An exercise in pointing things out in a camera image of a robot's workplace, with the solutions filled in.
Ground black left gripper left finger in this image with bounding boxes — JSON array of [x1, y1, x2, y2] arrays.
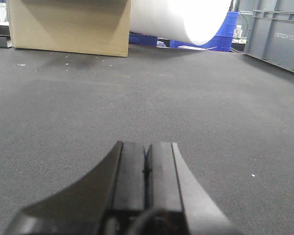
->
[[5, 141, 145, 235]]

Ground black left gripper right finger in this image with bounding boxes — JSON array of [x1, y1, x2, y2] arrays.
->
[[147, 142, 240, 235]]

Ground blue stacked crates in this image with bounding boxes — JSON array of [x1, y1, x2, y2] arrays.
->
[[129, 12, 239, 52]]

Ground cardboard box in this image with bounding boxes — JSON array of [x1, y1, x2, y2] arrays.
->
[[7, 0, 131, 57]]

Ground white plastic bottle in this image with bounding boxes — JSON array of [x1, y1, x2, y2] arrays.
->
[[233, 24, 243, 40]]

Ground white foam roll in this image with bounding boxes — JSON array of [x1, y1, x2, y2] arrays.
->
[[130, 0, 231, 45]]

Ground grey plastic crate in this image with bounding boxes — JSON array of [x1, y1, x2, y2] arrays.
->
[[237, 0, 294, 72]]

